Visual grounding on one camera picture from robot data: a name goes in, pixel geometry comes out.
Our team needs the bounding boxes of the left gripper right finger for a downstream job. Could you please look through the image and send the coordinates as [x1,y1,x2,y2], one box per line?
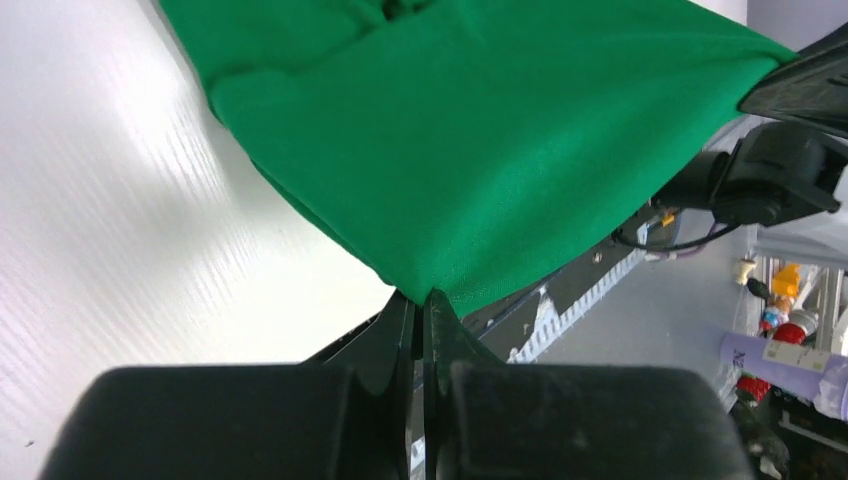
[422,290,754,479]

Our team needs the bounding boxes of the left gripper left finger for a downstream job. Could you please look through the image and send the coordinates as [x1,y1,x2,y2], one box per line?
[41,293,416,479]

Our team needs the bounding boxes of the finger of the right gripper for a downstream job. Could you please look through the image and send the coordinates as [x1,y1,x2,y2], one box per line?
[739,25,847,139]

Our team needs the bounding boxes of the green t shirt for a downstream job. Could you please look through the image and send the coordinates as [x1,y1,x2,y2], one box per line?
[161,1,795,315]

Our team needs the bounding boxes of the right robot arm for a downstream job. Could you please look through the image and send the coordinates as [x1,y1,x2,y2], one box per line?
[653,26,847,227]

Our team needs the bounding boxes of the small colourful figurine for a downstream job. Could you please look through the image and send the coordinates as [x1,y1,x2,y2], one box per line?
[760,263,801,332]

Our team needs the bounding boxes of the purple cylindrical bottle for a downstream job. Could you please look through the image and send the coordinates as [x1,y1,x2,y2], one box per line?
[720,332,847,421]

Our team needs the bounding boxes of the slotted cable duct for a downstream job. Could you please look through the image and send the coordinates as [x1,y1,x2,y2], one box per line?
[506,252,645,363]

